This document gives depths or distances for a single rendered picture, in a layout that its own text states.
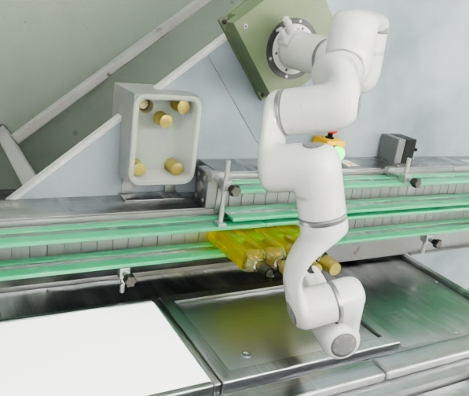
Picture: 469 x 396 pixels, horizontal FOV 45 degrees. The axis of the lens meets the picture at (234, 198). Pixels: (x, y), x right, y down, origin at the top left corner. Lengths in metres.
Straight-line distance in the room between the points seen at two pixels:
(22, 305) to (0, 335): 0.18
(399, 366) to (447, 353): 0.15
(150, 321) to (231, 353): 0.20
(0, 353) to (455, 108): 1.62
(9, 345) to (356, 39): 0.89
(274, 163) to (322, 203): 0.11
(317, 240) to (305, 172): 0.12
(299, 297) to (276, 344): 0.30
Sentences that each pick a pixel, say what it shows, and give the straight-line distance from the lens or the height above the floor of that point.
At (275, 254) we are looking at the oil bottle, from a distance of 1.35.
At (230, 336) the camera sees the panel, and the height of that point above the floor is 1.18.
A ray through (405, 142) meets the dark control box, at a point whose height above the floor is 0.83.
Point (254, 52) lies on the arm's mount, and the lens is 1.46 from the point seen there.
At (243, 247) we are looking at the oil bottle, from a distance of 1.33.
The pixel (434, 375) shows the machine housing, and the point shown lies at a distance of 1.38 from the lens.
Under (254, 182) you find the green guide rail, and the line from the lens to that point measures 1.46.
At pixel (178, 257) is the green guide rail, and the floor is 0.96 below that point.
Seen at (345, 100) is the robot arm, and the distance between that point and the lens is 0.97.
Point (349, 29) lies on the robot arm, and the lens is 1.14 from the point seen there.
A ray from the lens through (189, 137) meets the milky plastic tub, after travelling 1.44.
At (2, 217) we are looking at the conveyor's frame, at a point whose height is 0.86.
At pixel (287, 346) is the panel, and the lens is 1.28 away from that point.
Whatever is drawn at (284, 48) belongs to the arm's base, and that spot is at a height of 0.87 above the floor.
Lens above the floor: 2.08
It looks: 54 degrees down
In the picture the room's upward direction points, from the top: 126 degrees clockwise
